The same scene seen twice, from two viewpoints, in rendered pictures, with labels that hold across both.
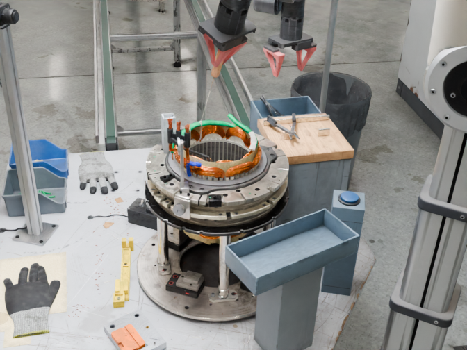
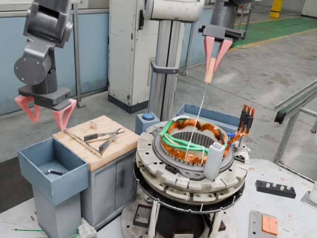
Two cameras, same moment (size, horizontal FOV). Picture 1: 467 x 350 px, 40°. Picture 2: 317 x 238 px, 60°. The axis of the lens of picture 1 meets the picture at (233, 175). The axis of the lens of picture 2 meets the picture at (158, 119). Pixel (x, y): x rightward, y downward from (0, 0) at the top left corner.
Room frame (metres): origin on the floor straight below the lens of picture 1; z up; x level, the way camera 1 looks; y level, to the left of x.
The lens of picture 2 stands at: (1.72, 0.49, 1.54)
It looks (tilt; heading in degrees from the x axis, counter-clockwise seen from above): 29 degrees down; 232
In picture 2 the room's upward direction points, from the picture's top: 7 degrees clockwise
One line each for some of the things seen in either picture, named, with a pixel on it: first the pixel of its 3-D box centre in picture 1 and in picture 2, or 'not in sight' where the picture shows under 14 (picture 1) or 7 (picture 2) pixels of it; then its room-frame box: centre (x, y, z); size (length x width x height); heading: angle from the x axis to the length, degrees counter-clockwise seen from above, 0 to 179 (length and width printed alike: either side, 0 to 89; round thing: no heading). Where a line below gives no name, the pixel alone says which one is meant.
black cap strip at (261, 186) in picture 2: not in sight; (275, 189); (0.77, 0.11, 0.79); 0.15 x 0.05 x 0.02; 135
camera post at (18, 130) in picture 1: (19, 139); not in sight; (1.34, 0.52, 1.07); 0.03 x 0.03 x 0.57; 77
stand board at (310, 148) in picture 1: (304, 137); (98, 139); (1.42, -0.17, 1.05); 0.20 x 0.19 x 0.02; 15
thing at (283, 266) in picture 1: (288, 294); (204, 147); (0.99, -0.12, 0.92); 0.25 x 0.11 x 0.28; 124
